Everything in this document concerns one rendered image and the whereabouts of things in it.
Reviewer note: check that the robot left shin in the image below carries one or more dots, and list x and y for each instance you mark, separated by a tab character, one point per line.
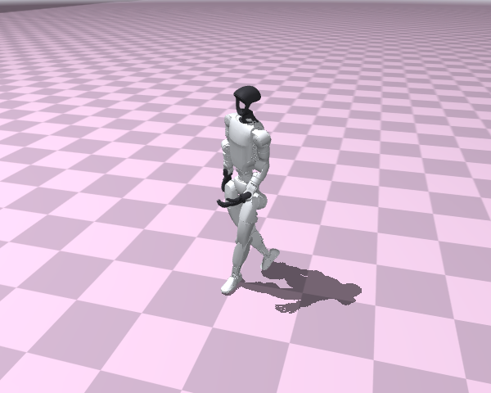
239	257

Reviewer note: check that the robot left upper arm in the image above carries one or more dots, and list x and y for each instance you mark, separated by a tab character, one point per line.
262	140

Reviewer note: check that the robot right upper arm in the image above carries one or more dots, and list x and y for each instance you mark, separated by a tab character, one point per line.
225	143

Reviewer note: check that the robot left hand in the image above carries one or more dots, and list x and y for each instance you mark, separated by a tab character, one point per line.
234	202

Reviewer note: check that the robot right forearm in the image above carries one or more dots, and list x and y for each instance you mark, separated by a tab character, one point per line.
227	162

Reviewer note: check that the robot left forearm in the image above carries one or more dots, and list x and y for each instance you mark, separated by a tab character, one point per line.
255	181

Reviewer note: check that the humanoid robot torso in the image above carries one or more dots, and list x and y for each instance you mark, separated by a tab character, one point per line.
243	150

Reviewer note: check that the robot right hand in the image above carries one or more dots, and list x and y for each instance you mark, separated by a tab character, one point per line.
226	178

